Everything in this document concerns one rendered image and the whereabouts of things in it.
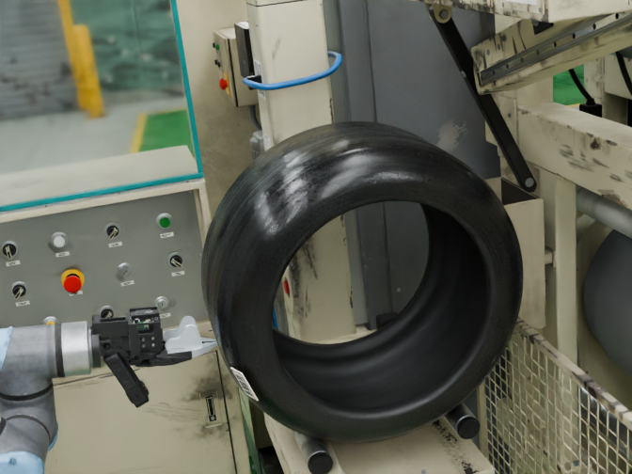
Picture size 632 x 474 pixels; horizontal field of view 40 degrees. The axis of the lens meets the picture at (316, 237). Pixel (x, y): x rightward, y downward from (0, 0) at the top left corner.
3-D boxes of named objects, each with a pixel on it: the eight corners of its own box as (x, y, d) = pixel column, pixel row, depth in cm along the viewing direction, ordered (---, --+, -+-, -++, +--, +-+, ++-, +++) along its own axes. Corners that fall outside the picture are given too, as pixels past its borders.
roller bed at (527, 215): (449, 307, 208) (441, 186, 198) (506, 294, 211) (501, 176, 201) (484, 340, 190) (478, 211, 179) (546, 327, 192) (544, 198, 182)
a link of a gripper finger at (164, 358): (193, 355, 148) (139, 359, 146) (193, 363, 148) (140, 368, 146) (189, 342, 152) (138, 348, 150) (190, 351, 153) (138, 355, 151)
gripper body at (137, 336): (165, 322, 146) (89, 328, 143) (166, 369, 148) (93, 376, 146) (161, 305, 153) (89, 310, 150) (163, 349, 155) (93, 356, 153)
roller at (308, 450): (281, 388, 186) (264, 378, 185) (293, 372, 186) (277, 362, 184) (323, 481, 154) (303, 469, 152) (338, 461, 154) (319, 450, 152)
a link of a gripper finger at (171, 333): (216, 318, 152) (163, 323, 150) (217, 349, 154) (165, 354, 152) (214, 310, 155) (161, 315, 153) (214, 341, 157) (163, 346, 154)
